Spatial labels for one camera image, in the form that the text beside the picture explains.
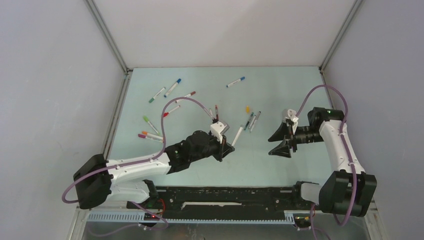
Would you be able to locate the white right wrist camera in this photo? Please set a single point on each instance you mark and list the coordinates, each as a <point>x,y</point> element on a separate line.
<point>289,116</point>

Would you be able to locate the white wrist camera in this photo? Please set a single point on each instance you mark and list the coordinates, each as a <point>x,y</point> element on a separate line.
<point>218,130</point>
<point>289,116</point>

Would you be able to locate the dark red cap marker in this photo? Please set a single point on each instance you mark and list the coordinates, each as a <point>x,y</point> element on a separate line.
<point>186,96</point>

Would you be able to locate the orange cap marker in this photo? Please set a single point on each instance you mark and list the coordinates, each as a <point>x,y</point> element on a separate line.
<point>152,135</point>

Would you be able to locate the red gel pen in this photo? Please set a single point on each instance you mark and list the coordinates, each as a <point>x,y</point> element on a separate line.
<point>216,112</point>

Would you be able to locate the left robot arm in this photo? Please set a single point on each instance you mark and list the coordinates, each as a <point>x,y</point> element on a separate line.
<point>100,180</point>

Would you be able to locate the red cap white marker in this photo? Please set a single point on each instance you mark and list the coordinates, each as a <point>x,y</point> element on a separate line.
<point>170,111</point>

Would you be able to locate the green cap white marker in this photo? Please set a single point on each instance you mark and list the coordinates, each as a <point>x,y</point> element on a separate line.
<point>156,95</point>

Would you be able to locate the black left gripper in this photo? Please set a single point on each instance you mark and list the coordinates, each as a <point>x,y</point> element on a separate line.
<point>222,150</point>

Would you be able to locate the grey cable duct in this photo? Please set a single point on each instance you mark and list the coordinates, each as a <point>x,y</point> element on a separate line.
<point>143,217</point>

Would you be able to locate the light green cap marker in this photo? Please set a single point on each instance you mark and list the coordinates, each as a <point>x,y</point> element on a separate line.
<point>147,120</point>

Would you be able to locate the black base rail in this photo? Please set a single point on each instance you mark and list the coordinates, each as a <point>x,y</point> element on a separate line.
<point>226,203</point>

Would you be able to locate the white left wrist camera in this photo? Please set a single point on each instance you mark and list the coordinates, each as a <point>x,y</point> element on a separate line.
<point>218,130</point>

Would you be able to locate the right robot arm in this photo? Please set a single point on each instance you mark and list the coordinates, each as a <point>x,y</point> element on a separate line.
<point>349,189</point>

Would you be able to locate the purple cap marker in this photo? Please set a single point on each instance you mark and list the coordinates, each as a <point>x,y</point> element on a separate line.
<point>150,138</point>

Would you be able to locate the white marker dark blue cap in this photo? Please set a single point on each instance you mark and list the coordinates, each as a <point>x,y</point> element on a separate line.
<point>252,122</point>

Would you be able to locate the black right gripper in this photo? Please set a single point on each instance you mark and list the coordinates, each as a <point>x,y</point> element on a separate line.
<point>283,149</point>

